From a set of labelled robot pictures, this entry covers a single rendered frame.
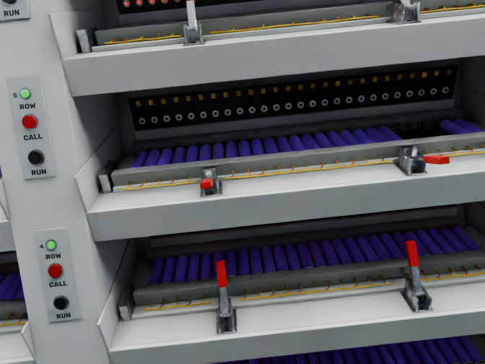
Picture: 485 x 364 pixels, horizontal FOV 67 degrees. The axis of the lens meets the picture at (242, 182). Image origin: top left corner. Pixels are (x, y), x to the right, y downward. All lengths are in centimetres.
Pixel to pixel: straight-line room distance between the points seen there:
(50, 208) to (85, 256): 7
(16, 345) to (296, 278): 40
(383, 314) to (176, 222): 31
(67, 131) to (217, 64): 20
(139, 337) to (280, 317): 19
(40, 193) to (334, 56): 40
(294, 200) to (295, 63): 17
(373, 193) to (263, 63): 22
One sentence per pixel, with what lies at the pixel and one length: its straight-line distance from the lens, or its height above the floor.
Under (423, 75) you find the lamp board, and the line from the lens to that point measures 69.
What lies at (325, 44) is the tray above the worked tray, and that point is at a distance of 49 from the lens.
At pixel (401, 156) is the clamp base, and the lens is 53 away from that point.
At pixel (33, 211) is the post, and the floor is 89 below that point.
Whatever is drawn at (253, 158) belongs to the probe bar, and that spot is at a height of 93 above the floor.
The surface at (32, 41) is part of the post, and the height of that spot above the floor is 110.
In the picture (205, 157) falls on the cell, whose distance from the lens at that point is 54.
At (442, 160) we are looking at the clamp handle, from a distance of 46.
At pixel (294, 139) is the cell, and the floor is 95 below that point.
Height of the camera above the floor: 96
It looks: 7 degrees down
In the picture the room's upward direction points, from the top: 6 degrees counter-clockwise
